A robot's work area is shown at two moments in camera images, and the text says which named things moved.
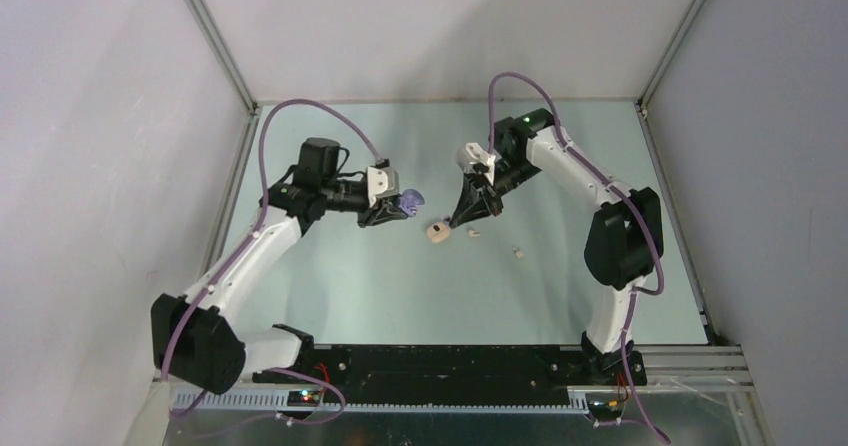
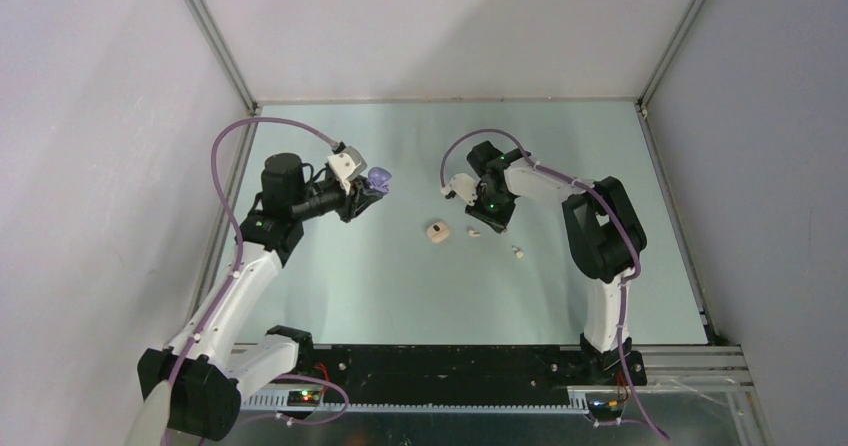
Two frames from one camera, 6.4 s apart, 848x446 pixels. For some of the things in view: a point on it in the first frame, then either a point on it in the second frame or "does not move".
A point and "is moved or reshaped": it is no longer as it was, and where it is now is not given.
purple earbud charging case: x=410 y=200 is moved or reshaped
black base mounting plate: x=454 y=373 does not move
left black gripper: x=382 y=210 to x=360 y=197
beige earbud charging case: x=437 y=231 does not move
